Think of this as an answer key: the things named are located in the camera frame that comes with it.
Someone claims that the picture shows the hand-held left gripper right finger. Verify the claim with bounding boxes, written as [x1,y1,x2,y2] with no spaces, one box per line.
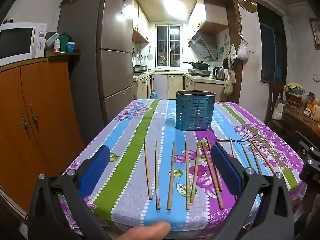
[211,143,295,240]

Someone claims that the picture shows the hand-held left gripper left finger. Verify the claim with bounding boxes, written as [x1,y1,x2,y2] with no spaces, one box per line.
[27,144,111,240]

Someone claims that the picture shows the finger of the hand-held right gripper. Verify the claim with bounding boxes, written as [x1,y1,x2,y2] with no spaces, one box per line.
[295,131,312,160]

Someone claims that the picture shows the bunch of wooden chopsticks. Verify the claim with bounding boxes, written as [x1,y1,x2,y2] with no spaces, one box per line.
[144,135,276,211]

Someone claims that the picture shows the blue perforated utensil holder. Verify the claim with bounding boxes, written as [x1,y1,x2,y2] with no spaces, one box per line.
[175,90,217,131]

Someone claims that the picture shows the person's left hand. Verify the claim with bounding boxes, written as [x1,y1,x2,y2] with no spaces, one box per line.
[117,221,172,240]

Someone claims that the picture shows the wooden sideboard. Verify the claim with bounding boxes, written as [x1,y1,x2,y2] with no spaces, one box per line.
[271,102,320,150]

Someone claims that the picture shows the floral striped tablecloth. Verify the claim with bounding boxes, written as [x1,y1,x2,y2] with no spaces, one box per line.
[61,99,308,239]

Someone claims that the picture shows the orange ornament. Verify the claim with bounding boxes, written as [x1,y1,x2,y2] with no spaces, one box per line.
[304,97,317,117]

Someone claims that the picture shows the white tote bag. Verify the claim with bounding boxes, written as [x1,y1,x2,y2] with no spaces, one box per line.
[271,99,287,120]

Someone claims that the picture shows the dark wooden chair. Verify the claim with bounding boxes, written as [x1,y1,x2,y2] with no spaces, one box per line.
[264,81,287,128]

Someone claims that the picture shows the orange wooden cabinet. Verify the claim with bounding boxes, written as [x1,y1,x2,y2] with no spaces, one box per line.
[0,51,85,214]

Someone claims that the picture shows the beige hanging bags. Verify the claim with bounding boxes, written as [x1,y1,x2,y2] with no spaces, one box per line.
[224,69,237,96]

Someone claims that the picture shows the steel electric kettle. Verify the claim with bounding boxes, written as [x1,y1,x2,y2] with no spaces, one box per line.
[213,66,226,81]

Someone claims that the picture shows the beige kitchen base cabinets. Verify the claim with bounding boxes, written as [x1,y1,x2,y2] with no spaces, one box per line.
[132,69,227,100]

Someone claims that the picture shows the green gas stove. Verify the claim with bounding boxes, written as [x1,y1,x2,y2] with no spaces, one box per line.
[187,69,212,77]

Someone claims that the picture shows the grey multi-door refrigerator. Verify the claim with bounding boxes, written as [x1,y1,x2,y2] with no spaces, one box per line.
[57,0,137,138]

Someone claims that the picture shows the dark room window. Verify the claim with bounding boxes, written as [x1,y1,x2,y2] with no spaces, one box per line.
[256,2,287,84]

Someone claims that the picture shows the black wok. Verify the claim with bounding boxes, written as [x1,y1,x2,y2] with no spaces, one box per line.
[182,59,211,69]

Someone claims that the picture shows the white hanging plastic bag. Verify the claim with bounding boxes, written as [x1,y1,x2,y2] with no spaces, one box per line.
[236,39,250,61]

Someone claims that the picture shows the white hanging cloth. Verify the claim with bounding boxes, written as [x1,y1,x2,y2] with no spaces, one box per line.
[228,44,237,63]

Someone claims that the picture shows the steel range hood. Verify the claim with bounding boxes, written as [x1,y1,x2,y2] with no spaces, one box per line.
[188,29,218,62]

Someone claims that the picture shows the barred kitchen window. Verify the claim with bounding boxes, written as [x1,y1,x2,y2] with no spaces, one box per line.
[155,24,182,67]

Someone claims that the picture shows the white microwave oven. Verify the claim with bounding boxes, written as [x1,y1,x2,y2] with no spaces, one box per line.
[0,22,48,67]

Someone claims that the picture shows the beige cabinet above hood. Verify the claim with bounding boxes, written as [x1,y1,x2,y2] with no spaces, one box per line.
[189,0,230,34]

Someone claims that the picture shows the kitchen ceiling light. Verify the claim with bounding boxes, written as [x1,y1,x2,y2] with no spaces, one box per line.
[162,0,198,14]

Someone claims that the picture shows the framed wall picture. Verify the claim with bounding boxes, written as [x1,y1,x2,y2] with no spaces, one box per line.
[309,17,320,50]

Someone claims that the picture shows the blue flower wall sticker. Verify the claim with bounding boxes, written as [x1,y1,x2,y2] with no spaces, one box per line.
[219,34,230,57]

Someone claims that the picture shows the beige wall cabinets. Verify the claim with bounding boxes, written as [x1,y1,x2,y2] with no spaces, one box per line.
[132,0,150,43]

